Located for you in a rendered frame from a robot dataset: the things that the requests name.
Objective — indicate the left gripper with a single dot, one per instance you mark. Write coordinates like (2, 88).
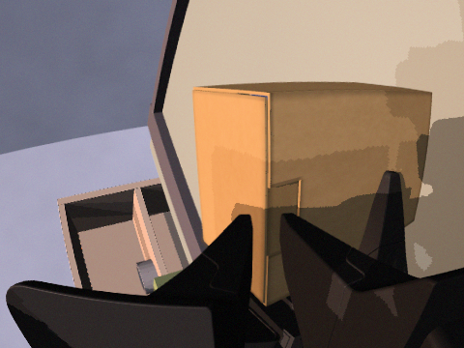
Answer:
(383, 240)

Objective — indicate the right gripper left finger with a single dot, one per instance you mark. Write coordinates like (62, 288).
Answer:
(58, 316)

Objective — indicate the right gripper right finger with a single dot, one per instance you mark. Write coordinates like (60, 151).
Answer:
(343, 298)

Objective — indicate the dark grey tape roll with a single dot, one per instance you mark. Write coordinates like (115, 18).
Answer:
(147, 272)

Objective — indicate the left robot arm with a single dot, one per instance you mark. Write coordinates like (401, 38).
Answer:
(259, 334)

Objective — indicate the light wooden shelving unit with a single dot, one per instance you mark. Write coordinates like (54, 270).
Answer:
(108, 240)

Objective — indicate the brown cardboard box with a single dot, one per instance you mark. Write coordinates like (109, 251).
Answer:
(318, 150)

